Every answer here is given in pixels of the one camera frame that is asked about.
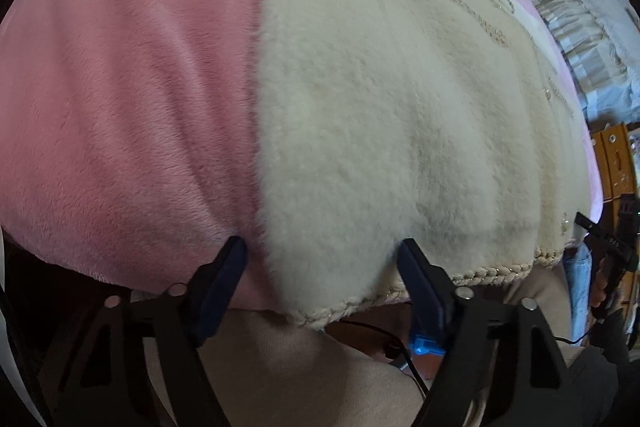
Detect black cable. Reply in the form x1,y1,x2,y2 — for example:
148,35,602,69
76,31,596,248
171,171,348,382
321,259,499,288
345,319,431,399

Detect pink plush bed blanket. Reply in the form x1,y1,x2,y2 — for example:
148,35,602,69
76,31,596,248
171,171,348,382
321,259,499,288
0,0,601,314

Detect light blue jeans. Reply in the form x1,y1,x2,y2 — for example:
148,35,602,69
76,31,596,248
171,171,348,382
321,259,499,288
562,247,596,348

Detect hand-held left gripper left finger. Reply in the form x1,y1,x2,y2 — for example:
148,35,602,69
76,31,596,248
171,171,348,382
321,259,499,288
40,236,249,427

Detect white lace furniture cover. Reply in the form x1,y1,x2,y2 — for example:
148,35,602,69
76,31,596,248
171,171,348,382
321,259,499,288
487,0,640,128

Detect person's right hand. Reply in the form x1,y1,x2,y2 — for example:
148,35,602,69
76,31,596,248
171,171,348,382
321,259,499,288
590,274,609,311

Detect wooden drawer cabinet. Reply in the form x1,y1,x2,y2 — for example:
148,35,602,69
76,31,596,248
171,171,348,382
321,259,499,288
590,122,640,204

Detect person's beige pants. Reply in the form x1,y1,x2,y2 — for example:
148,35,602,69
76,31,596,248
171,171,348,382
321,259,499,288
195,257,576,427

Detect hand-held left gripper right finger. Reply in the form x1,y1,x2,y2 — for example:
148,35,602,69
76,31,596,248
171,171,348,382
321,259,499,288
396,238,576,427

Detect blue plastic clip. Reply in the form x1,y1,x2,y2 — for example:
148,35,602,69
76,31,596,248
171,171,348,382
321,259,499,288
410,332,446,359

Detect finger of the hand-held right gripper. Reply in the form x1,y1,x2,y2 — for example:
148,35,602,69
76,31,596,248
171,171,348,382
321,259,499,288
574,211,627,264

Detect white fuzzy cardigan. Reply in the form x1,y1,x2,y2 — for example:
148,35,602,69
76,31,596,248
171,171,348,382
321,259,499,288
255,0,591,328

